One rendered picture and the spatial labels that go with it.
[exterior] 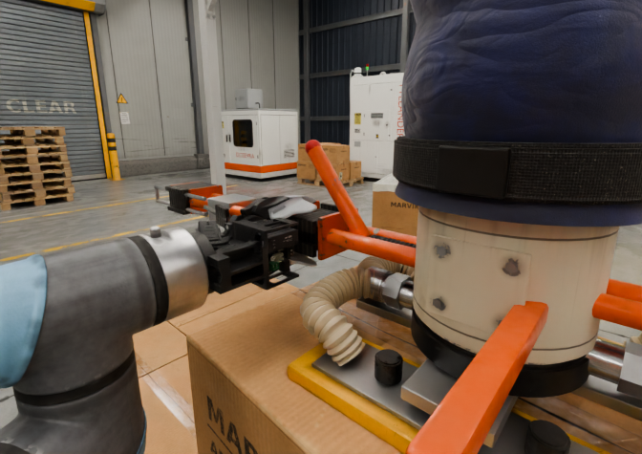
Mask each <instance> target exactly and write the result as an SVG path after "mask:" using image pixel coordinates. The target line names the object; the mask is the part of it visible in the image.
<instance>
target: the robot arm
mask: <svg viewBox="0 0 642 454"><path fill-rule="evenodd" d="M314 203H316V199H314V198H312V197H308V196H300V195H298V196H297V195H292V196H266V197H261V198H259V199H257V200H255V201H253V202H252V203H250V204H249V205H248V206H246V207H244V208H241V209H240V211H241V214H240V215H239V216H237V215H232V217H231V218H230V220H229V222H228V223H225V231H224V232H221V231H220V229H219V228H218V225H217V222H216V221H199V222H198V229H196V231H192V232H188V231H187V230H185V229H184V228H182V227H172V228H167V229H162V230H161V228H160V227H157V226H154V227H150V232H149V233H145V234H140V235H136V236H132V237H126V238H121V239H116V240H113V241H108V242H103V243H99V244H94V245H90V246H86V247H81V248H76V249H68V250H63V251H60V252H55V253H50V254H46V255H40V254H35V255H32V256H30V257H28V258H27V259H24V260H20V261H17V262H13V263H9V264H6V265H2V266H0V388H9V387H12V389H13V393H14V397H15V401H16V405H17V410H18V414H17V416H16V418H15V419H13V420H12V421H11V422H9V423H8V424H7V425H5V426H4V427H3V428H2V429H0V454H144V451H145V446H146V428H147V420H146V414H145V411H144V408H143V406H142V402H141V395H140V389H139V376H138V369H137V363H136V356H135V350H134V340H133V335H134V334H136V333H139V332H141V331H144V330H146V329H149V328H151V327H154V326H156V325H159V324H161V323H162V322H165V321H167V320H170V319H172V318H175V317H177V316H180V315H182V314H185V313H189V312H191V311H194V310H197V309H199V308H200V307H201V306H202V305H203V304H204V302H205V300H206V298H207V295H208V294H211V293H213V292H217V293H219V294H222V293H225V292H229V291H232V290H234V289H237V288H239V287H242V286H243V285H246V284H249V283H252V284H254V285H256V286H258V287H260V288H262V289H264V290H270V289H272V288H274V287H277V286H279V285H281V284H284V283H286V282H288V281H290V280H292V279H294V278H297V277H299V274H298V273H295V272H293V271H290V267H289V266H292V265H294V264H300V265H304V266H309V267H315V266H317V263H316V262H315V261H313V260H311V259H310V258H309V257H308V256H307V255H303V254H300V253H297V252H294V251H293V245H297V244H298V229H294V228H291V227H293V226H296V225H298V222H295V221H292V220H288V219H287V218H288V217H289V216H291V215H294V214H303V213H310V212H313V211H315V210H316V209H317V206H316V205H314ZM278 270H279V271H280V272H278V273H276V274H273V273H275V272H276V271H278ZM272 274H273V275H272ZM270 275H271V276H270ZM280 275H284V276H286V277H287V278H286V279H283V280H281V281H278V282H276V283H272V282H270V281H269V280H270V279H273V278H275V277H278V276H280Z"/></svg>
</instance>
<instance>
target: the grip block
mask: <svg viewBox="0 0 642 454"><path fill-rule="evenodd" d="M314 205H316V206H317V209H316V210H315V211H313V212H310V213H303V214H294V215H291V216H289V217H288V218H287V219H288V220H292V221H295V222H298V225H296V226H293V227H291V228H294V229H298V244H297V245H293V251H294V252H297V253H300V254H303V255H307V256H309V257H312V258H314V257H316V256H317V251H318V259H319V260H325V259H327V258H329V257H332V256H334V255H336V254H338V253H340V252H343V251H345V250H347V249H344V248H341V247H338V246H334V245H331V244H329V243H328V241H327V235H328V233H329V231H330V230H331V229H332V228H335V229H339V230H343V231H346V227H347V225H346V223H345V221H344V219H343V217H342V216H341V214H340V212H339V210H338V208H337V207H336V205H332V204H327V203H322V204H321V208H320V202H319V201H316V203H314Z"/></svg>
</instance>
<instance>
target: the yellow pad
mask: <svg viewBox="0 0 642 454"><path fill-rule="evenodd" d="M361 341H362V342H365V346H364V348H363V349H362V350H361V352H360V353H358V354H357V355H356V356H355V357H354V358H353V359H351V360H350V361H349V362H347V363H345V364H343V365H342V366H339V365H338V363H337V362H333V361H332V356H329V355H328V353H327V350H328V349H325V348H323V343H322V342H321V343H320V344H318V345H317V346H315V347H314V348H312V349H311V350H309V351H308V352H306V353H305V354H303V355H302V356H300V357H299V358H297V359H296V360H294V361H293V362H292V363H290V364H289V367H288V376H289V379H291V380H293V381H294V382H296V383H297V384H299V385H300V386H302V387H303V388H305V389H306V390H308V391H309V392H311V393H312V394H314V395H315V396H316V397H318V398H319V399H321V400H322V401H324V402H326V403H327V404H329V405H330V406H332V407H333V408H335V409H336V410H338V411H339V412H341V413H342V414H344V415H345V416H347V417H348V418H350V419H351V420H353V421H354V422H357V423H358V424H360V425H361V426H363V427H364V428H366V429H367V430H369V431H370V432H372V433H373V434H375V435H376V436H377V437H378V438H380V439H381V440H383V441H384V442H386V443H388V444H390V445H391V446H393V447H394V448H396V449H397V450H399V451H400V452H402V453H403V454H405V451H406V448H407V447H408V445H409V444H410V442H411V441H412V440H413V438H414V437H415V436H416V435H417V433H418V432H419V430H420V429H421V428H422V426H423V425H424V424H425V423H426V422H427V421H428V419H429V418H430V417H431V415H430V414H428V413H426V412H424V411H422V410H421V409H419V408H417V407H415V406H413V404H411V403H409V402H407V401H405V400H403V399H402V398H401V386H402V385H403V384H404V383H405V382H406V380H407V379H408V378H409V377H410V376H411V375H412V374H413V373H414V372H415V371H416V370H417V369H418V368H419V367H420V366H421V365H419V364H417V363H415V362H413V361H412V360H409V359H407V358H405V357H402V356H401V354H399V353H398V352H396V351H394V350H390V349H384V348H382V347H380V346H378V345H376V344H374V343H372V342H370V341H368V340H366V339H364V338H362V340H361ZM478 454H611V453H609V452H608V451H606V450H604V449H601V448H599V447H597V446H595V445H593V444H591V443H587V442H585V441H583V440H581V439H579V438H576V437H574V436H572V435H570V434H568V433H567V432H565V431H564V430H563V429H562V428H560V427H559V426H558V425H556V424H554V423H552V422H548V421H543V420H537V419H535V418H533V417H531V416H529V415H527V414H525V413H523V412H521V411H519V410H517V409H515V408H512V410H511V412H510V414H509V417H508V419H507V421H506V423H505V425H504V427H503V430H502V432H501V434H500V436H499V438H498V439H497V441H496V443H495V446H494V447H493V448H491V447H489V446H487V445H485V444H482V446H481V448H480V450H479V452H478Z"/></svg>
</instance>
